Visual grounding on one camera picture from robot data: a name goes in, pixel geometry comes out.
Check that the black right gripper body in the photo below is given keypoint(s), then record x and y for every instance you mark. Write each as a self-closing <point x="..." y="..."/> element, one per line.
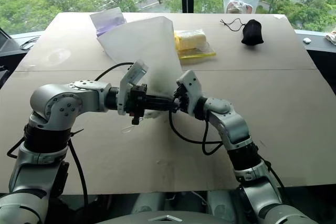
<point x="184" y="98"/>

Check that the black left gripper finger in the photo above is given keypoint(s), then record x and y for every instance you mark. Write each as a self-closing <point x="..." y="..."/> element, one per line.
<point x="160" y="98"/>
<point x="160" y="106"/>

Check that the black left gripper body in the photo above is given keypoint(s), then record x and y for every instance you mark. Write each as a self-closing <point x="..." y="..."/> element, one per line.
<point x="137" y="96"/>

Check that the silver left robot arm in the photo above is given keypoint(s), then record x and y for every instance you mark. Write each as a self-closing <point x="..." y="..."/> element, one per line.
<point x="55" y="103"/>

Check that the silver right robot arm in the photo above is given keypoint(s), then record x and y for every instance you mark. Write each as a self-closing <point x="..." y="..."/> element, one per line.
<point x="231" y="127"/>

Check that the bag with yellow contents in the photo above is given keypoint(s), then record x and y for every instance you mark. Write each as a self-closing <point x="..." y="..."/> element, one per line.
<point x="190" y="41"/>

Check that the purple translucent zip bag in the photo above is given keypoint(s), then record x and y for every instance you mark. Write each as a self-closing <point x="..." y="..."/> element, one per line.
<point x="107" y="20"/>

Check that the clear zip bag with items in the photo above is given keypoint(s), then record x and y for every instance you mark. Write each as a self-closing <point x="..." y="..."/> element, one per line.
<point x="241" y="1"/>

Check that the silver robot torso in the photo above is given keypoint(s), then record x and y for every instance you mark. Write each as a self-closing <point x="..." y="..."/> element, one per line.
<point x="168" y="208"/>

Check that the small white oval case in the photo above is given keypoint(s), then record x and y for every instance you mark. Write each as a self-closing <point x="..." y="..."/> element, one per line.
<point x="306" y="40"/>

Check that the dark laptop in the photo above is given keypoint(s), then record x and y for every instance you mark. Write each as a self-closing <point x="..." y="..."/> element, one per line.
<point x="4" y="40"/>

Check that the patterned white cloth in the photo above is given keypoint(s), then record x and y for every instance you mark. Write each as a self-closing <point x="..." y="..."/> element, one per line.
<point x="332" y="36"/>

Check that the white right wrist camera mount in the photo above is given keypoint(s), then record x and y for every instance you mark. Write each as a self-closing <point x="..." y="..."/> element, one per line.
<point x="193" y="85"/>

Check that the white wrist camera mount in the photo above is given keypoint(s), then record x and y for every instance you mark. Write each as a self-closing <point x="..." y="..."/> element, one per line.
<point x="132" y="73"/>
<point x="193" y="85"/>

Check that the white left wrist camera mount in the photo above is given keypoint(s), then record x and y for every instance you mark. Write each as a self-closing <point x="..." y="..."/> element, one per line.
<point x="132" y="73"/>

